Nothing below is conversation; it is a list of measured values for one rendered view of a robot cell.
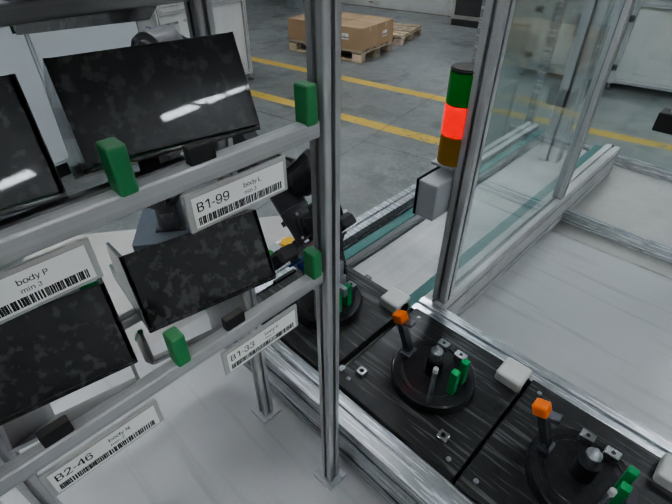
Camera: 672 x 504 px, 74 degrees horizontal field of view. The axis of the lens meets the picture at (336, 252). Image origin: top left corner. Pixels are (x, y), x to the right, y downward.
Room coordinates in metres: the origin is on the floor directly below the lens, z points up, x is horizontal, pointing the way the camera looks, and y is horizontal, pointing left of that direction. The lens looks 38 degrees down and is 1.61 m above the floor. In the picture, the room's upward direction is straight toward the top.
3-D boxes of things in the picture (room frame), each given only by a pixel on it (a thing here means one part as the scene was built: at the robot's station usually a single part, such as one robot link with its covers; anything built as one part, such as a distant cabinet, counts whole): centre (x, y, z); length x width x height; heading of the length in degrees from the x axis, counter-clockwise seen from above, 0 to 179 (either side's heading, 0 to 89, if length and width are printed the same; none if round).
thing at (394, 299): (0.65, -0.12, 0.97); 0.05 x 0.05 x 0.04; 46
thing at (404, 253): (0.85, -0.21, 0.91); 0.84 x 0.28 x 0.10; 136
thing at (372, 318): (0.65, 0.02, 0.96); 0.24 x 0.24 x 0.02; 46
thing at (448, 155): (0.70, -0.20, 1.28); 0.05 x 0.05 x 0.05
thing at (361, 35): (6.66, -0.06, 0.20); 1.20 x 0.80 x 0.41; 55
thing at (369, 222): (0.95, -0.07, 0.91); 0.89 x 0.06 x 0.11; 136
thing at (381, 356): (0.47, -0.16, 1.01); 0.24 x 0.24 x 0.13; 46
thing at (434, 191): (0.70, -0.20, 1.29); 0.12 x 0.05 x 0.25; 136
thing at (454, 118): (0.70, -0.20, 1.33); 0.05 x 0.05 x 0.05
